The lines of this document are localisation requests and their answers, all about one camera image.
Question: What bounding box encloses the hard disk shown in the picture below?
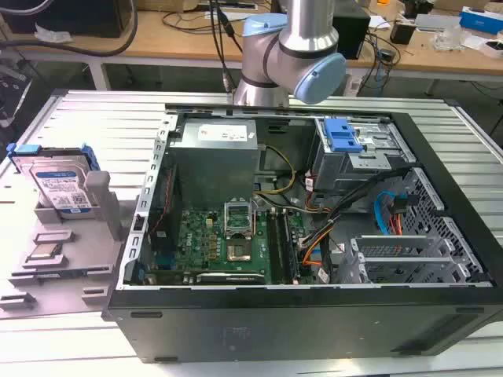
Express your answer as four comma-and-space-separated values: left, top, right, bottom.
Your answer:
6, 143, 102, 220

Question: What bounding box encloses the metal disk bay cage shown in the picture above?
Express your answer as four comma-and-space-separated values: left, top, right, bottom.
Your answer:
310, 116, 417, 194

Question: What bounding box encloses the blue disk carrier latch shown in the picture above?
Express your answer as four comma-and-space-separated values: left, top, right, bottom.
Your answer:
323, 116, 365, 155

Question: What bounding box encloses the metal socket cover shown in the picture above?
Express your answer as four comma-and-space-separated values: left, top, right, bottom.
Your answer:
223, 201, 252, 240

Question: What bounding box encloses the grey power supply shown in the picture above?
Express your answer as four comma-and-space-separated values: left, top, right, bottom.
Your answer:
167, 119, 260, 201

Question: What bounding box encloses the black RAM slot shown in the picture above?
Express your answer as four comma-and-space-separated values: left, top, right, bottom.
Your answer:
268, 210, 285, 284
281, 211, 300, 284

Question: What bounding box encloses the CPU socket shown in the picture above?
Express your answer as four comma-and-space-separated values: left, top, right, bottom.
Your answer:
226, 240, 253, 263

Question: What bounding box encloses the green motherboard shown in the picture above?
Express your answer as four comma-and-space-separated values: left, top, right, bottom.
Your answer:
151, 207, 315, 286

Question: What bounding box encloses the black case fan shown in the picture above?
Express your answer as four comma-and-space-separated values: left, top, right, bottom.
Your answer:
151, 164, 184, 252

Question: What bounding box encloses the black graphics card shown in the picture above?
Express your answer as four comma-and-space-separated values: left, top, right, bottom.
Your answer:
195, 272, 267, 286

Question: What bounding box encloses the black PC case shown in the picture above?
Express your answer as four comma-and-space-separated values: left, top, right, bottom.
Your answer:
101, 102, 503, 364

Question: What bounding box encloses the grey parts rack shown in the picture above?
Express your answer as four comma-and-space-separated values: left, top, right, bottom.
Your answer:
0, 169, 138, 313

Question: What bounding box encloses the wooden desk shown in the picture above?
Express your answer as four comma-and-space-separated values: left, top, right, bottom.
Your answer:
0, 9, 244, 93
341, 15, 503, 97

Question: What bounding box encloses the black computer tower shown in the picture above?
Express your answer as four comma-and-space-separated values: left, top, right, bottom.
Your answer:
332, 7, 373, 60

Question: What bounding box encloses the silver CPU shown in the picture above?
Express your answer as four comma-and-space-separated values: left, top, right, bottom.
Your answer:
29, 243, 64, 260

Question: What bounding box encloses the small black box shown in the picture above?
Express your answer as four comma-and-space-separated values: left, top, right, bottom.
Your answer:
390, 19, 417, 45

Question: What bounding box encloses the dark RAM stick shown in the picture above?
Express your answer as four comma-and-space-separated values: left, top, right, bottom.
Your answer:
11, 269, 111, 280

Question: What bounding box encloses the flat white box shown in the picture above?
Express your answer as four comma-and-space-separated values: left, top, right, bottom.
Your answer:
415, 13, 461, 33

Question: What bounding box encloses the large black box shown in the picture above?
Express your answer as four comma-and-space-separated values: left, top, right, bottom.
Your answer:
7, 0, 133, 39

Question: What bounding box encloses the clear plastic bag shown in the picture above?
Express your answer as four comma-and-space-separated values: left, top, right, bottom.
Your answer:
431, 24, 472, 51

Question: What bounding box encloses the crumpled white paper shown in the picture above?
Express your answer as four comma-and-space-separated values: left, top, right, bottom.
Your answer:
34, 21, 75, 45

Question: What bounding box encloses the black and white tray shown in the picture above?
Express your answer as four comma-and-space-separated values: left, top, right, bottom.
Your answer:
477, 37, 503, 60

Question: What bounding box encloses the blue cardboard box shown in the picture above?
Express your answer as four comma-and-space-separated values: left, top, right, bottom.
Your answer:
459, 5, 503, 31

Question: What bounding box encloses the yellow wire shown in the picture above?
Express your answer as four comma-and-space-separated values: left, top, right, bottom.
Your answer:
257, 145, 296, 196

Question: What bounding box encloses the black cable bundle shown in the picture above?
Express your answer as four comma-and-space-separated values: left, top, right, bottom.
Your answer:
300, 167, 413, 252

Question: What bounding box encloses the blue wire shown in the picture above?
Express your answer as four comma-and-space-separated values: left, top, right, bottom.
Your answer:
372, 191, 396, 236

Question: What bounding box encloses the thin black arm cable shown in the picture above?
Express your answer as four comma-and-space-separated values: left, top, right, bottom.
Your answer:
209, 0, 244, 94

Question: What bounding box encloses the metal expansion slot bracket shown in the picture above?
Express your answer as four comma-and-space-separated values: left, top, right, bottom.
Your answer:
351, 234, 445, 256
355, 254, 457, 284

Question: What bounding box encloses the thick black cable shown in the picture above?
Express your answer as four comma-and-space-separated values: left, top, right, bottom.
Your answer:
0, 0, 139, 59

